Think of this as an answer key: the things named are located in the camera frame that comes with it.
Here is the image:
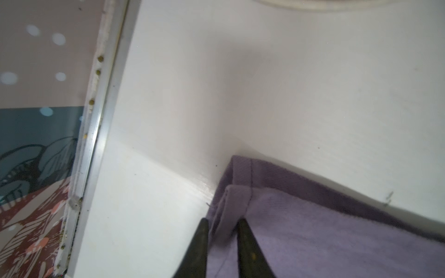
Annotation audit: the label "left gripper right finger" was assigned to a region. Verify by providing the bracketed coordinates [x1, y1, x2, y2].
[236, 218, 276, 278]

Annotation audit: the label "purple trousers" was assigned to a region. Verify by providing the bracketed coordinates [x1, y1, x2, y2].
[207, 156, 445, 278]

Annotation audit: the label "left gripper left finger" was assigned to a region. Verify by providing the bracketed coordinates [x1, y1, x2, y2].
[173, 218, 209, 278]

